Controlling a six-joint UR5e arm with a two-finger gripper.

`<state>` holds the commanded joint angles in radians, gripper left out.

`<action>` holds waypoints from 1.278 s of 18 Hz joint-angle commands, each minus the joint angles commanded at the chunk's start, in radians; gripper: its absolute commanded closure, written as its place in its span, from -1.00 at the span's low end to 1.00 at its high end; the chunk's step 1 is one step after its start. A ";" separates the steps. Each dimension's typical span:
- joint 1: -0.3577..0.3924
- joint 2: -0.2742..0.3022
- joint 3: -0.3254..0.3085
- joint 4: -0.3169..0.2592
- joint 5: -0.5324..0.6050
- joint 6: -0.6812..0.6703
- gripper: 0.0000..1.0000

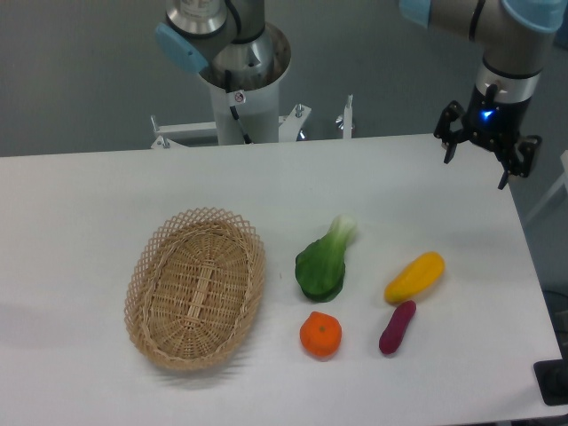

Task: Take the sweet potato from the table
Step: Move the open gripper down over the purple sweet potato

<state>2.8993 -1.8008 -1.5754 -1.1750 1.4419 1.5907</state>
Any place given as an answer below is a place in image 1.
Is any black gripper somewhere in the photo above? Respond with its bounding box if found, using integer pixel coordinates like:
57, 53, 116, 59
433, 82, 542, 190

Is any purple sweet potato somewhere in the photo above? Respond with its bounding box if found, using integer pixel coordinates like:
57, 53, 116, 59
378, 300, 417, 356

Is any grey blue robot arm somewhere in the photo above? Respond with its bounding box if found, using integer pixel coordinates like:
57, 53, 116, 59
154, 1, 567, 178

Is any yellow mango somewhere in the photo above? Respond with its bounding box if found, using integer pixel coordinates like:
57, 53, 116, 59
383, 251, 446, 304

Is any green bok choy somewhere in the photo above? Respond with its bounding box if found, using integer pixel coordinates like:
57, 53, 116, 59
295, 215, 357, 302

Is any black device at table edge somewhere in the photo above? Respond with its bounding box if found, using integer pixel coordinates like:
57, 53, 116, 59
533, 359, 567, 406

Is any orange tangerine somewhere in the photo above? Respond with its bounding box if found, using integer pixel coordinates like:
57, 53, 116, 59
299, 312, 343, 359

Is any woven wicker basket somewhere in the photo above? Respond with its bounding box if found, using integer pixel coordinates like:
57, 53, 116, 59
124, 208, 265, 372

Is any white frame at right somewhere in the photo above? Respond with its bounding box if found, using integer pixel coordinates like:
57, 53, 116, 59
523, 151, 567, 227

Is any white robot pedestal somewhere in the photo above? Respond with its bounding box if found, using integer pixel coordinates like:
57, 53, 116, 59
149, 24, 356, 150

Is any black cable on pedestal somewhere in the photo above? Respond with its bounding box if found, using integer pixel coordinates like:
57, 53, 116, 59
223, 70, 253, 146

